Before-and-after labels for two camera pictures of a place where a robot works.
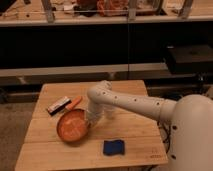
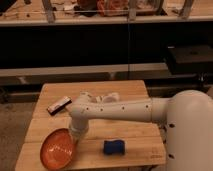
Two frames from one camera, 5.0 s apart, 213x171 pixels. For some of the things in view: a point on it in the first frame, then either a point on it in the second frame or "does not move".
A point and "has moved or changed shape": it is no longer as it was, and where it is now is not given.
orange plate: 73,125 has moved or changed shape
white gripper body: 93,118 to 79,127
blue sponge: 113,147 does not move
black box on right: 189,59 does not move
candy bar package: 59,105 does not move
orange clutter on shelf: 111,8 does not move
